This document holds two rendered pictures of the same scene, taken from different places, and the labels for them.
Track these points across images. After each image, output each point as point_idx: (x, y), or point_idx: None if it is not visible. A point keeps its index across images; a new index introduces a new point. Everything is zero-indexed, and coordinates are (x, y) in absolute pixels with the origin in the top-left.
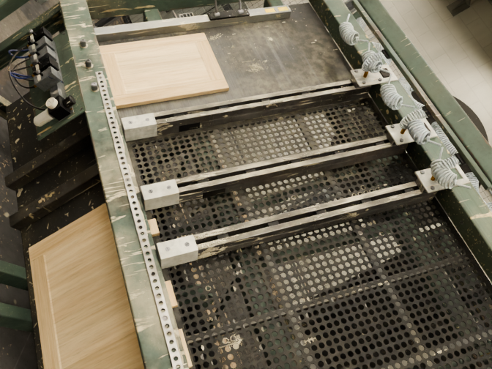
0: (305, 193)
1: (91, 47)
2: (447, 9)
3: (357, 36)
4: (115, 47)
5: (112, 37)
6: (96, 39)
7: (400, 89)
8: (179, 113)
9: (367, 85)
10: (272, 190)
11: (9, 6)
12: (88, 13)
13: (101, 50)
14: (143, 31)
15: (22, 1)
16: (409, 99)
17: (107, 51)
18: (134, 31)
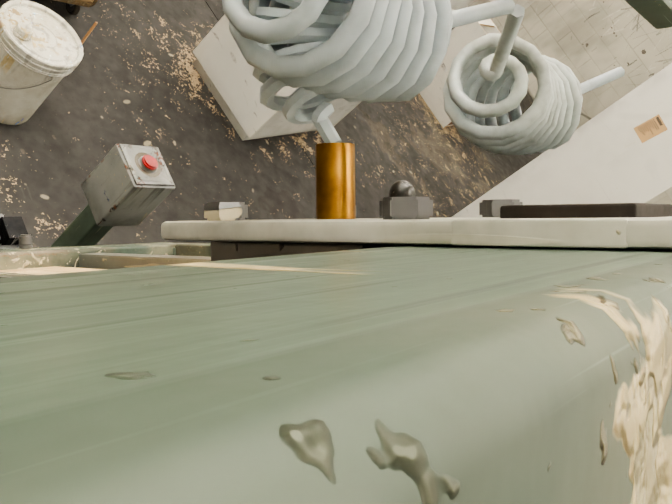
0: None
1: (26, 250)
2: None
3: (537, 76)
4: (66, 268)
5: (100, 268)
6: (59, 250)
7: (548, 264)
8: None
9: (223, 227)
10: None
11: (75, 229)
12: (136, 246)
13: (43, 267)
14: (148, 262)
15: (89, 222)
16: (424, 308)
17: (44, 268)
18: (134, 258)
